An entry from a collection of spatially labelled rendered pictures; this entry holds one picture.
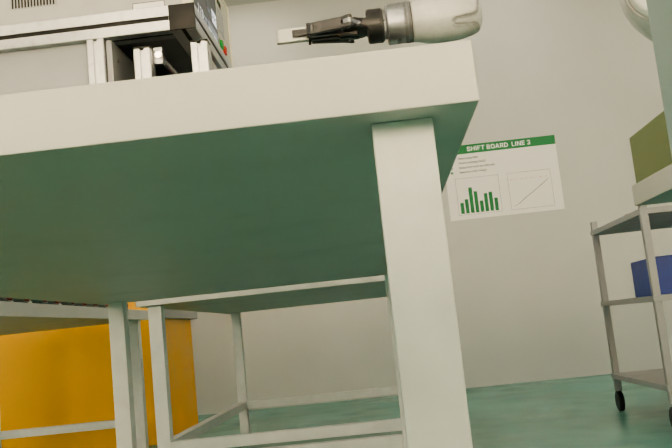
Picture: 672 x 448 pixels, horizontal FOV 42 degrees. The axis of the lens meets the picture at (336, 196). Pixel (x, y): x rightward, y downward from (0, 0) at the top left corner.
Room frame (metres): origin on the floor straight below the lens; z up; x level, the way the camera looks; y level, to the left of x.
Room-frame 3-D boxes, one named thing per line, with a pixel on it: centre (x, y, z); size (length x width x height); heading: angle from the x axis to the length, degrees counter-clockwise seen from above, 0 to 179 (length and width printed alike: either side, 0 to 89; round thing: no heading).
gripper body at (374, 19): (1.84, -0.10, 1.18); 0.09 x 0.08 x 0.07; 87
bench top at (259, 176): (1.78, 0.34, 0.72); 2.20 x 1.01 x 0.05; 177
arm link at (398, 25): (1.84, -0.17, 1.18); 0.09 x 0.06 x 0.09; 177
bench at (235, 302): (4.15, 0.19, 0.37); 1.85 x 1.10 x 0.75; 177
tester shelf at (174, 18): (1.78, 0.41, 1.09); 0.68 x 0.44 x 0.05; 177
